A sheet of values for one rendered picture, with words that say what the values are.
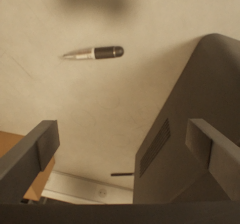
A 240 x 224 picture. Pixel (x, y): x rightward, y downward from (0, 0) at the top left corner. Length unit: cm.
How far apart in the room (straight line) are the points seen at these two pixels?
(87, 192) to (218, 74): 73
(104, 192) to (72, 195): 14
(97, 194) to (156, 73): 62
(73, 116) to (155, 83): 28
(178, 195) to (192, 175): 6
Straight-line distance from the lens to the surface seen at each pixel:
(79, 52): 41
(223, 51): 33
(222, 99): 26
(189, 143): 17
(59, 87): 51
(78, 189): 87
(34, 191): 71
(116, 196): 88
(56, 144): 17
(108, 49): 39
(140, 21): 38
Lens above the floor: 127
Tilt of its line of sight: 50 degrees down
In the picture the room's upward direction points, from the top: 170 degrees counter-clockwise
